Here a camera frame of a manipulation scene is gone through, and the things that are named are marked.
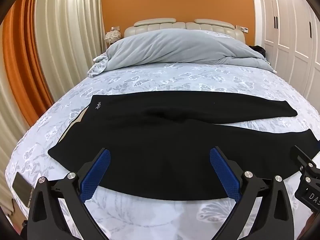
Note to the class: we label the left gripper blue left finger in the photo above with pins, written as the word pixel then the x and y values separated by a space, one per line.
pixel 46 219

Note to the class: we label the white flower decoration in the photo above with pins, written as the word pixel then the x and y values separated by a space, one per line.
pixel 112 36

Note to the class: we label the wall switch panel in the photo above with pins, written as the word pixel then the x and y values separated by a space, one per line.
pixel 243 29

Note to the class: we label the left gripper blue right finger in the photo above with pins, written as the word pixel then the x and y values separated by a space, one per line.
pixel 274 219

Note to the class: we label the smartphone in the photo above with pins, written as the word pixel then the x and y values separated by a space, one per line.
pixel 23 189

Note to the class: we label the cream padded headboard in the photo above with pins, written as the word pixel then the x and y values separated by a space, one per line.
pixel 198 24

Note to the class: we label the orange curtain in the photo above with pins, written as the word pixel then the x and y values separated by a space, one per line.
pixel 22 63

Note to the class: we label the grey duvet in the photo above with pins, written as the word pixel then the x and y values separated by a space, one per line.
pixel 177 46

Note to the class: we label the black item on nightstand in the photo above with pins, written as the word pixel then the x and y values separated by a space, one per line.
pixel 259 49

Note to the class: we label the black pants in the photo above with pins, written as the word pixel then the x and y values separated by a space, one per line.
pixel 160 141

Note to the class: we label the white wardrobe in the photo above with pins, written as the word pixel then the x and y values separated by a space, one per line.
pixel 289 32

